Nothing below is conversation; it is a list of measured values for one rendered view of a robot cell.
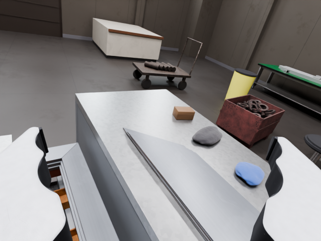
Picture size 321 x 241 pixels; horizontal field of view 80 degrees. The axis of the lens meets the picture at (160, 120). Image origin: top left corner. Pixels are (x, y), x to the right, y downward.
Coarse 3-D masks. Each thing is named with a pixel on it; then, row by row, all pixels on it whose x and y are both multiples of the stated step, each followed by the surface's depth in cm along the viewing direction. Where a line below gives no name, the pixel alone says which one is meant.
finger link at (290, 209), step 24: (288, 144) 10; (288, 168) 8; (312, 168) 9; (288, 192) 7; (312, 192) 7; (264, 216) 6; (288, 216) 6; (312, 216) 6; (264, 240) 6; (288, 240) 6; (312, 240) 6
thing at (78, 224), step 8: (56, 160) 86; (48, 168) 84; (56, 168) 86; (64, 168) 82; (64, 176) 81; (64, 184) 79; (72, 200) 72; (72, 208) 71; (72, 216) 70; (80, 224) 65; (80, 232) 63; (80, 240) 63
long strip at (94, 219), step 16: (64, 160) 86; (80, 160) 88; (80, 176) 80; (80, 192) 74; (96, 192) 75; (80, 208) 68; (96, 208) 70; (96, 224) 65; (112, 224) 66; (96, 240) 61; (112, 240) 61
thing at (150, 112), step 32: (96, 96) 105; (128, 96) 113; (160, 96) 123; (96, 128) 80; (128, 128) 84; (160, 128) 90; (192, 128) 96; (128, 160) 67; (224, 160) 78; (256, 160) 83; (128, 192) 58; (160, 192) 58; (256, 192) 66; (160, 224) 49; (192, 224) 51
